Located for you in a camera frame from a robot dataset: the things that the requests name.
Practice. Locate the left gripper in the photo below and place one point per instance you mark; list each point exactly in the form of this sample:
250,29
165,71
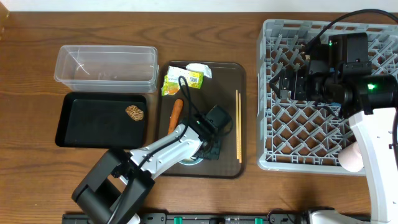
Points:
216,157

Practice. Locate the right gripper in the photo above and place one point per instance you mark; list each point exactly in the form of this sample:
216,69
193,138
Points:
299,78

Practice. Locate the light blue large bowl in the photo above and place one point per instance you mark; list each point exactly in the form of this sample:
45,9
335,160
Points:
191,161

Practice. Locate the brown food scrap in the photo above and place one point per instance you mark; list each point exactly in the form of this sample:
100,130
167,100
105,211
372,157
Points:
135,113

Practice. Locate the pink cup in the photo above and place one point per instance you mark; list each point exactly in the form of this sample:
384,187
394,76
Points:
350,158

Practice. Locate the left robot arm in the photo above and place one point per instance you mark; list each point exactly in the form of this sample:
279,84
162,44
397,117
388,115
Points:
115,188

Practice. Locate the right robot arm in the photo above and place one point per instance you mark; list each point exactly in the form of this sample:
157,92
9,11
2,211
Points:
339,72

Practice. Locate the grey dishwasher rack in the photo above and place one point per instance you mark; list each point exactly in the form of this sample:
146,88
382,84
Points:
294,136

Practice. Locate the black waste tray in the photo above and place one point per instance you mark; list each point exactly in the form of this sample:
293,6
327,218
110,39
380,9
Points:
99,120

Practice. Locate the wooden chopstick right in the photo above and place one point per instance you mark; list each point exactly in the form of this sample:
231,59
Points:
240,128

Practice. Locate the wooden chopstick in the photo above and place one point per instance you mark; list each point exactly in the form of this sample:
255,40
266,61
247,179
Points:
240,128
237,127

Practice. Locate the wooden chopstick left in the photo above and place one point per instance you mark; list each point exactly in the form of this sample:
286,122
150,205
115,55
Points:
237,127

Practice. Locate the orange carrot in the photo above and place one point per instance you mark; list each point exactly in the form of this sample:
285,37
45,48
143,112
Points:
174,117

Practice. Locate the brown serving tray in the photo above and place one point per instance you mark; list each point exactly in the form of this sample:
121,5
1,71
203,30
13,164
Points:
219,90

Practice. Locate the green yellow snack wrapper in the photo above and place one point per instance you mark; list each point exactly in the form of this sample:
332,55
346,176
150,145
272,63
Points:
176,76

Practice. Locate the white crumpled tissue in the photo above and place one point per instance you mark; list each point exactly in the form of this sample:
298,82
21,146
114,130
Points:
200,67

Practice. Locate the clear plastic bin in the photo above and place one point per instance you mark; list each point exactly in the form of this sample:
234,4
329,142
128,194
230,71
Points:
108,68

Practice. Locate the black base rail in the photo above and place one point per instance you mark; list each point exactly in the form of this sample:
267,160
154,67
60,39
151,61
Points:
276,216

